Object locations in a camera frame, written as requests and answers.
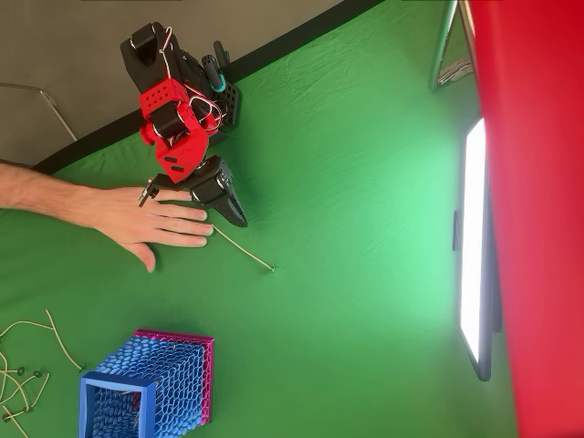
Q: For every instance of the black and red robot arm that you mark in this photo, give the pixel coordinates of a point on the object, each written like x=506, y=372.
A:
x=157, y=96

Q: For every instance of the person's bare forearm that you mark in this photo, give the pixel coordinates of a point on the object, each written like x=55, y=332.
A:
x=41, y=191

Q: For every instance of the blue and pink mesh basket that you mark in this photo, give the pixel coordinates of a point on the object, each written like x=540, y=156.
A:
x=173, y=374

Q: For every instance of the person's bare hand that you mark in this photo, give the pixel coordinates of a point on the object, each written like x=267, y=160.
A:
x=132, y=214

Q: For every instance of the green cloth with black edge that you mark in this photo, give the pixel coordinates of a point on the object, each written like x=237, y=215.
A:
x=319, y=228

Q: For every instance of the black clamp with teal band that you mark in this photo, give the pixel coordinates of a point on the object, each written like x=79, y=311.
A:
x=213, y=73

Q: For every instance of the bright white light panel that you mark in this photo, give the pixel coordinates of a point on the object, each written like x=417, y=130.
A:
x=472, y=237

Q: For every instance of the red cloth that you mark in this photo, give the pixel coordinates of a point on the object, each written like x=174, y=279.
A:
x=534, y=205

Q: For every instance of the small black camera module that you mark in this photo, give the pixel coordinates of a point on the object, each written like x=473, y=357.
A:
x=148, y=189

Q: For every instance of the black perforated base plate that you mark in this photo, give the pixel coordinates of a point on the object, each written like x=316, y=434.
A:
x=230, y=102

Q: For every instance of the silver metal stand frame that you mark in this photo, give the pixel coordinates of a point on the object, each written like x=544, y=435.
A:
x=440, y=41

